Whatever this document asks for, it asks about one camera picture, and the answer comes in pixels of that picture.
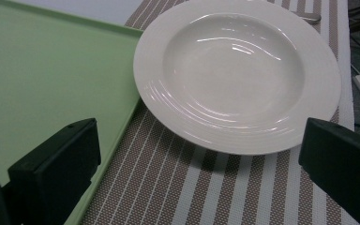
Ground brown striped placemat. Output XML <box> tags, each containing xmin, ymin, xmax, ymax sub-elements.
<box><xmin>80</xmin><ymin>0</ymin><xmax>360</xmax><ymax>225</ymax></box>

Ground green tray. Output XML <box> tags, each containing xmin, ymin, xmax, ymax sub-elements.
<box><xmin>0</xmin><ymin>0</ymin><xmax>143</xmax><ymax>225</ymax></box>

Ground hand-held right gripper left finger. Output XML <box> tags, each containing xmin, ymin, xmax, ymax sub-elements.
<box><xmin>7</xmin><ymin>117</ymin><xmax>102</xmax><ymax>225</ymax></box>

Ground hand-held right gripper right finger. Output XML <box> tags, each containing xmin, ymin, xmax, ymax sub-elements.
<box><xmin>298</xmin><ymin>117</ymin><xmax>360</xmax><ymax>225</ymax></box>

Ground white deep plate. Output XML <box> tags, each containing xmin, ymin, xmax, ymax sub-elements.
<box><xmin>132</xmin><ymin>0</ymin><xmax>342</xmax><ymax>157</ymax></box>

